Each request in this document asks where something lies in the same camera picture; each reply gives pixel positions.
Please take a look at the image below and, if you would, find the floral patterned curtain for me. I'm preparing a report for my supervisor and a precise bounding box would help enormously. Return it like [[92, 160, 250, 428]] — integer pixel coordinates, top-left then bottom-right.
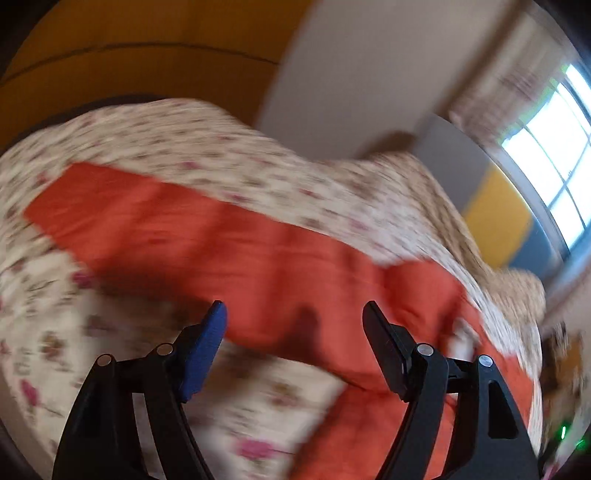
[[450, 14, 583, 139]]

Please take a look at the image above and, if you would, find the brown wooden wardrobe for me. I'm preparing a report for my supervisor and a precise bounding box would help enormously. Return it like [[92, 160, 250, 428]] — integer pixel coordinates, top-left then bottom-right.
[[0, 0, 319, 153]]

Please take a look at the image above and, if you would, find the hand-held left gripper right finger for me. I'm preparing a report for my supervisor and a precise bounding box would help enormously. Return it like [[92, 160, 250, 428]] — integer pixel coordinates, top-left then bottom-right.
[[362, 301, 541, 480]]

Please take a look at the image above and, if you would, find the padded bed headboard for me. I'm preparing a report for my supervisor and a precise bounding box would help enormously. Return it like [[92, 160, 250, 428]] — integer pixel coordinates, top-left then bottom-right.
[[413, 113, 566, 278]]

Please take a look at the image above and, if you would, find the floral bed cover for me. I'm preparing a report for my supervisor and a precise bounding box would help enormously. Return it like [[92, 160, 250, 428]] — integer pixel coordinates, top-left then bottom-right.
[[0, 97, 546, 480]]

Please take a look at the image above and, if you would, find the orange quilted blanket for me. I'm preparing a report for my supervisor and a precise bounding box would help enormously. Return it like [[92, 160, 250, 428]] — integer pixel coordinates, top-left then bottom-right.
[[23, 161, 536, 480]]

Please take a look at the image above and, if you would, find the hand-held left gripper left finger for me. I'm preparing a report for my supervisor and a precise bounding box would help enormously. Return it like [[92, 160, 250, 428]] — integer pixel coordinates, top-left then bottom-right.
[[52, 300, 228, 480]]

